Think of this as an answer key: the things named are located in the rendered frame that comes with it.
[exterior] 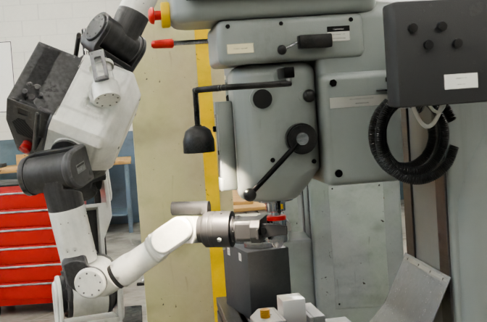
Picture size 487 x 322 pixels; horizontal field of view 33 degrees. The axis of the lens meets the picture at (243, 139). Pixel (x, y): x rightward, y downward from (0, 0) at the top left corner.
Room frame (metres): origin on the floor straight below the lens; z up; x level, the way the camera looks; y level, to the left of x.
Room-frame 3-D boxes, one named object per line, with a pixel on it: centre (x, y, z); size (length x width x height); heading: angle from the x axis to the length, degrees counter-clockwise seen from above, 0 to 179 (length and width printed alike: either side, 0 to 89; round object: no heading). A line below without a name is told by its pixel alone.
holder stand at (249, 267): (2.33, -0.01, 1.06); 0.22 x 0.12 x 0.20; 19
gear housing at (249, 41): (1.99, -0.11, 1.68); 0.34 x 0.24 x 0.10; 97
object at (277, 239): (1.99, -0.07, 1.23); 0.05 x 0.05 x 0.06
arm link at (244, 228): (2.01, 0.02, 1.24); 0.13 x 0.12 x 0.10; 167
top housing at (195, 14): (1.99, -0.08, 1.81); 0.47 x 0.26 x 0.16; 97
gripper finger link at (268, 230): (1.96, -0.06, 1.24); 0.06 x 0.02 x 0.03; 77
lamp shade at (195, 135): (1.90, 0.10, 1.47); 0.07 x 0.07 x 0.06
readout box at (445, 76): (1.69, -0.41, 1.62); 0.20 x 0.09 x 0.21; 97
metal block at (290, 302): (1.86, -0.08, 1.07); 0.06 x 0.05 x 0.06; 10
